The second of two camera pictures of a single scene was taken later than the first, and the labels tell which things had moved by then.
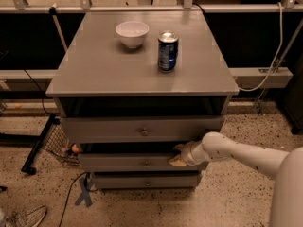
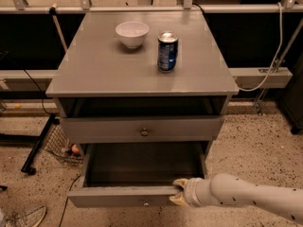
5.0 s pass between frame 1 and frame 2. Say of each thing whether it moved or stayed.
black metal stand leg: stayed
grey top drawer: stayed
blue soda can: stayed
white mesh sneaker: stayed
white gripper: moved
